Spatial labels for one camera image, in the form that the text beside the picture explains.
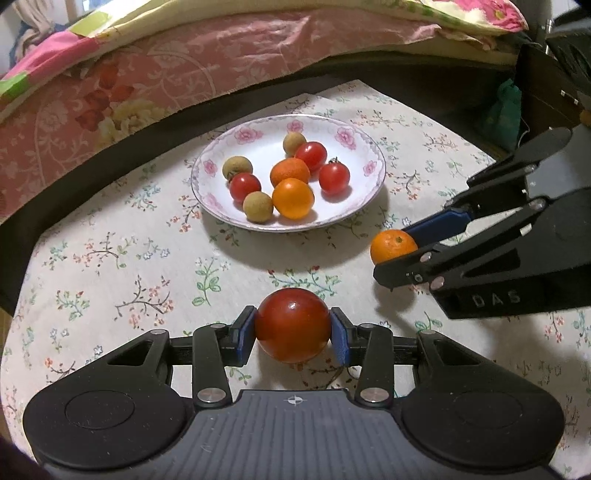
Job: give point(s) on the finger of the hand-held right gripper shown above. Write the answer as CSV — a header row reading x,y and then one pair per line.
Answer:
x,y
443,226
401,274

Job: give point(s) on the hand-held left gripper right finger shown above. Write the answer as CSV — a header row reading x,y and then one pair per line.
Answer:
x,y
339,339

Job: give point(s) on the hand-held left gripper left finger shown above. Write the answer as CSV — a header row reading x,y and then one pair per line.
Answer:
x,y
249,334

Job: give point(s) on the small orange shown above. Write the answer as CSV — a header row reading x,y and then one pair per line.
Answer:
x,y
288,171
293,199
391,246

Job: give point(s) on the large red tomato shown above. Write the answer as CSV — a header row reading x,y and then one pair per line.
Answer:
x,y
293,325

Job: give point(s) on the white floral rimmed plate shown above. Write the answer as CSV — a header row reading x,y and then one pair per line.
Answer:
x,y
351,199

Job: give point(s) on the red cherry tomato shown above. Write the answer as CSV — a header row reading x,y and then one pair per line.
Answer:
x,y
244,187
334,179
311,156

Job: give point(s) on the brown longan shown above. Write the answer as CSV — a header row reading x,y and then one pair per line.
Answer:
x,y
257,207
292,143
236,167

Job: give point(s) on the green bag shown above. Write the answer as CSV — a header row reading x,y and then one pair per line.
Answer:
x,y
505,110

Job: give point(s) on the floral print tablecloth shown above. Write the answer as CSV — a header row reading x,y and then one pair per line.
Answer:
x,y
115,258

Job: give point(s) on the dark wooden drawer cabinet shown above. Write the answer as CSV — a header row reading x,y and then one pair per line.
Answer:
x,y
545,92

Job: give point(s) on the yellow pink flowered quilt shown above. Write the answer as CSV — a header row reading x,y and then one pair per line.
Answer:
x,y
461,11

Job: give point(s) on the black plastic object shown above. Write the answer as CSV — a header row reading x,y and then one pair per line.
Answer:
x,y
572,50

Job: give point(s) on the pink floral bedsheet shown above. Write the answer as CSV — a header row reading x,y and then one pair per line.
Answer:
x,y
161,69

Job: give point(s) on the white window frame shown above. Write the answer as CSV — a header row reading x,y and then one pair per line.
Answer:
x,y
74,7

